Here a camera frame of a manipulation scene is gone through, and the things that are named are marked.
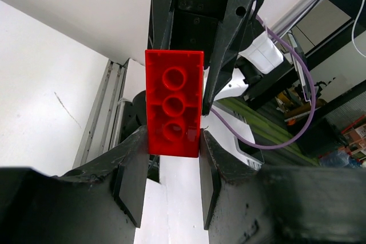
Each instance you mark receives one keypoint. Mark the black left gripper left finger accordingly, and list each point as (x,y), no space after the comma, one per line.
(99,202)

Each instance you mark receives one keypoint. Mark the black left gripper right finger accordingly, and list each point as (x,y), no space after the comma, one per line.
(278,204)

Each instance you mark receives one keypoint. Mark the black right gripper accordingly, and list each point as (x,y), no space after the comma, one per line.
(195,24)

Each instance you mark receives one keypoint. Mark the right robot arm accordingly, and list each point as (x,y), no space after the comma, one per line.
(237,84)

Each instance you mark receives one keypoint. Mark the red rectangular lego brick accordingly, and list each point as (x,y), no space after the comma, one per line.
(174,84)

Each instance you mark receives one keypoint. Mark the aluminium rail frame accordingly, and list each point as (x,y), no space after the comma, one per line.
(103,125)

